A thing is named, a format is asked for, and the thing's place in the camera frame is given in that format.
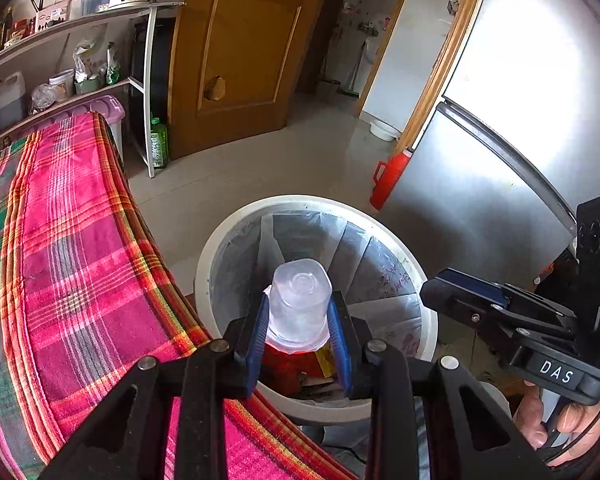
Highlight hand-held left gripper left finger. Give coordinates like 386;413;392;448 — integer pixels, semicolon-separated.
40;292;271;480

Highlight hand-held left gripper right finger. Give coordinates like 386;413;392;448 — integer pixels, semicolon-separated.
327;292;553;480

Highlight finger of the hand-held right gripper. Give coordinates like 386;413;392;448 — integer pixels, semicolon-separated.
420;275;577;357
432;268;577;322

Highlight translucent red label bottle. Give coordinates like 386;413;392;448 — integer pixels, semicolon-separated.
260;258;338;396

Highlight clear bin liner bag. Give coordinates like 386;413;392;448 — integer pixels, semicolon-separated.
210;210;423;356

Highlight white round trash bin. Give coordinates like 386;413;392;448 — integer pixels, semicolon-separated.
194;194;439;426

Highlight person's right hand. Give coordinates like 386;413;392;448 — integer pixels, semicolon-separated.
514;382;600;468

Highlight red thermos flask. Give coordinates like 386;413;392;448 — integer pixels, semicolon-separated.
370;147;415;211

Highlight silver refrigerator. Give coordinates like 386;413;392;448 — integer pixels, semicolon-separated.
380;0;600;281

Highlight white basin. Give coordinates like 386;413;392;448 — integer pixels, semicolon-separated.
369;119;402;142

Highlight pink plaid tablecloth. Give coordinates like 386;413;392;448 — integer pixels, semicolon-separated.
0;112;356;480

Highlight green plastic bottle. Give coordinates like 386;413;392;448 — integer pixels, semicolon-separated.
149;116;171;170

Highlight mop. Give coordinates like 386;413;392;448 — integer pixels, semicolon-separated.
337;40;368;98

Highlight pink lidded storage bin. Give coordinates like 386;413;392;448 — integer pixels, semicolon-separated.
55;94;127;161

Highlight white shelf rack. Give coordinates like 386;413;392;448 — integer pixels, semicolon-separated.
0;1;186;179

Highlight wooden door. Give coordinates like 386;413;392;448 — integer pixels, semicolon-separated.
169;0;338;161

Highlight green bowl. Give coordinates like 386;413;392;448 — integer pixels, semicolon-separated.
74;77;106;95

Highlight green foil bag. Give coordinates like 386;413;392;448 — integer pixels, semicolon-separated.
105;42;121;86

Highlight white lidded jar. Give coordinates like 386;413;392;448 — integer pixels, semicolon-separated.
48;69;76;102

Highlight clear plastic food bag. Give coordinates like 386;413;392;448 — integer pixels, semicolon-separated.
30;82;56;113

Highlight white and green bag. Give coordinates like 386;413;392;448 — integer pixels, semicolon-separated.
74;35;108;83

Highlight translucent oil jug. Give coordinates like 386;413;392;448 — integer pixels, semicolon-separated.
0;71;27;131

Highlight pink utensil box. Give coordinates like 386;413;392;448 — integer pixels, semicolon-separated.
34;0;72;33

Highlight red seasoning packets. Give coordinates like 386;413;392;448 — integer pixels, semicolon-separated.
10;17;37;41

